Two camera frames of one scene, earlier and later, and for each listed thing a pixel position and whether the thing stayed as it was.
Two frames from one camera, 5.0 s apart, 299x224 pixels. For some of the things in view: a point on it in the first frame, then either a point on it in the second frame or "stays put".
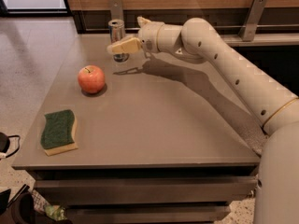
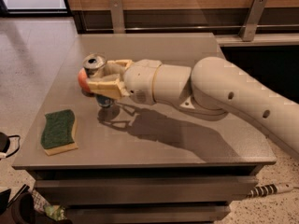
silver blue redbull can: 118,33 to 92,63
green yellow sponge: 58,133 stays put
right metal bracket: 253,16 stays put
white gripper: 149,36 to 139,79
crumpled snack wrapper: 40,203 stays put
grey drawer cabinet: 166,141 stays put
